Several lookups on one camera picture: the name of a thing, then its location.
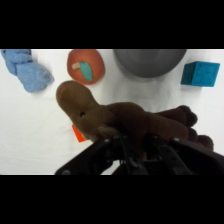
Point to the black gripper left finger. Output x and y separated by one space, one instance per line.
133 156

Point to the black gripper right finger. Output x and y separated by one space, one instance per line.
171 158

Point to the brown plush deer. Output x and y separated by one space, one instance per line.
133 118

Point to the grey bowl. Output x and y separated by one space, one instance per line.
150 63

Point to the red cube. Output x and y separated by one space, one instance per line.
78 134

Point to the teal cube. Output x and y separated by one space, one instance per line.
201 74

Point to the orange plush peach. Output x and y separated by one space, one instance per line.
95 65

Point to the blue plush cloth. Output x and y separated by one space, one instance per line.
30 74

